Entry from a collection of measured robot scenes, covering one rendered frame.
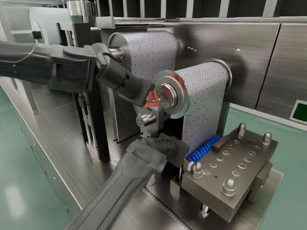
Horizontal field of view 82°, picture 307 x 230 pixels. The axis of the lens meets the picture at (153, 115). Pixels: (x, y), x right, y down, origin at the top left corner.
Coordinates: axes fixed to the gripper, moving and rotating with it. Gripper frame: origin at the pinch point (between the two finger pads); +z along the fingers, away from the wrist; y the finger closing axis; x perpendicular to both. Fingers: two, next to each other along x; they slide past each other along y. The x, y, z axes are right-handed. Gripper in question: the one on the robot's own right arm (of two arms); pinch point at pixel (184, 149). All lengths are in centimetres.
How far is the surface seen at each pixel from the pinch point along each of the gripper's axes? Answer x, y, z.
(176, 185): -13.7, 0.5, 3.7
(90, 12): 41, -71, -12
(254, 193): -4.9, 21.1, 15.4
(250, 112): 47, -51, 278
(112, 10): 54, -85, 5
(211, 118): 12.6, 0.2, 9.9
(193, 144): 2.1, 0.2, 4.0
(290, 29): 46.1, 12.3, 8.9
